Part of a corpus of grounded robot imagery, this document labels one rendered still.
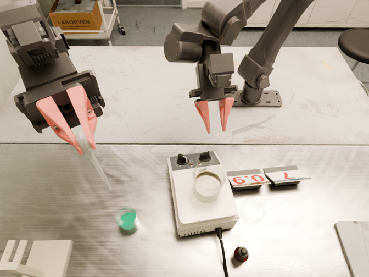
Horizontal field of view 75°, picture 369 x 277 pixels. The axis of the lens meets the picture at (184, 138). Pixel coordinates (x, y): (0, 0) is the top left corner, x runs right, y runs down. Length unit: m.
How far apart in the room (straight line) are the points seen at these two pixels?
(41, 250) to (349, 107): 0.94
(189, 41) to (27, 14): 0.28
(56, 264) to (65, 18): 2.30
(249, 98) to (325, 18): 2.50
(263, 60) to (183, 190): 0.40
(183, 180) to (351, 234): 0.39
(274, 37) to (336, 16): 2.59
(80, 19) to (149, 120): 1.96
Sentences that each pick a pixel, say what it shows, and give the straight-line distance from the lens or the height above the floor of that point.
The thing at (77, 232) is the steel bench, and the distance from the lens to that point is 0.63.
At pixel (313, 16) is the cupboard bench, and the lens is 3.16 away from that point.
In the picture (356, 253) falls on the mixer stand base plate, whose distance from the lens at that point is 0.67.
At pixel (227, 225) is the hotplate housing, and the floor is 0.94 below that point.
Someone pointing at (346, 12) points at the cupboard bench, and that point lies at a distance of 3.30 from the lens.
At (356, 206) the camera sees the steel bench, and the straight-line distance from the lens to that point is 0.73.
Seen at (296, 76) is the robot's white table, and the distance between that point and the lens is 0.98.
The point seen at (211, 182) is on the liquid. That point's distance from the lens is 0.49.
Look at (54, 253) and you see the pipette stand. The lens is 0.63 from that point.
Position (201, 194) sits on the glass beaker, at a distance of 0.47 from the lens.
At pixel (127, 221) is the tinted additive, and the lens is 0.58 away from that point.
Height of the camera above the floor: 1.47
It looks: 54 degrees down
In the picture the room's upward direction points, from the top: straight up
